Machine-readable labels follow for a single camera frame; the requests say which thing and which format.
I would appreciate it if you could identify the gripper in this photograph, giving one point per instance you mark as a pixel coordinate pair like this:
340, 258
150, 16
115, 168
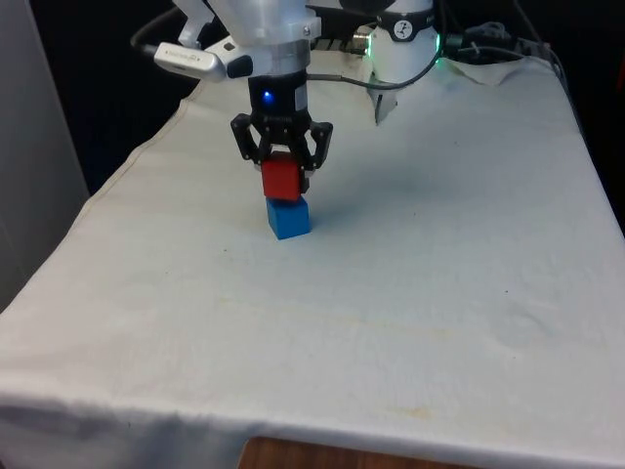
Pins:
278, 102

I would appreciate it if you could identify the red cube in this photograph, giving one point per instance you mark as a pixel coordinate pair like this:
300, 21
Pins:
279, 178

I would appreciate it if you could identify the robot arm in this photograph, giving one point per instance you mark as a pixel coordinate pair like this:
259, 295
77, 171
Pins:
263, 19

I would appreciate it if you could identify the blue cube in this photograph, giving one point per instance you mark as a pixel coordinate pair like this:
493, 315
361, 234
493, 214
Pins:
289, 220

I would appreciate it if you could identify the pale grey panel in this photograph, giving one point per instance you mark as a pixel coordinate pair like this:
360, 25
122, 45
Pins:
34, 146

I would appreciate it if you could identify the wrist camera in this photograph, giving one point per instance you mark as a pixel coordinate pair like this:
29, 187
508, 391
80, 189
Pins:
190, 61

